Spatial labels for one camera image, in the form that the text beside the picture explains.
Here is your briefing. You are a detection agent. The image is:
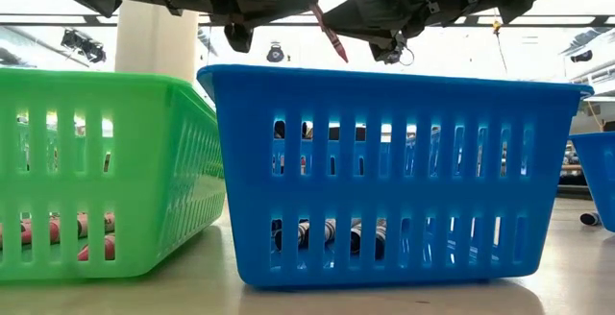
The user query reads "black ceiling-mounted camera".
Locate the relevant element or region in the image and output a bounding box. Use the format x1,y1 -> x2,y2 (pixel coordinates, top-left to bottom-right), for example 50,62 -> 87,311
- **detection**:
61,29 -> 107,64
382,40 -> 415,66

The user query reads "round black ceiling fixture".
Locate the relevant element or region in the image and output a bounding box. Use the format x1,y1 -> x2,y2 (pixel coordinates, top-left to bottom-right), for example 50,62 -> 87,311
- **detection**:
266,41 -> 286,64

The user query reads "blue slotted plastic basket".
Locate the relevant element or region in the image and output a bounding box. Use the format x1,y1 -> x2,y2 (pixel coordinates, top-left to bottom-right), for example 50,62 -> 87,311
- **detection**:
196,63 -> 595,290
569,131 -> 615,233

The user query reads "green slotted plastic basket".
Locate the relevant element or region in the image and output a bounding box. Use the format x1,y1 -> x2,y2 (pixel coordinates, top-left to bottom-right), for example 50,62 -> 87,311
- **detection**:
0,67 -> 227,280

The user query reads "yellow hanging cord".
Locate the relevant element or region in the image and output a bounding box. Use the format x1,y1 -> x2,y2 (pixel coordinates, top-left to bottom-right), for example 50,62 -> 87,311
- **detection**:
492,16 -> 509,76

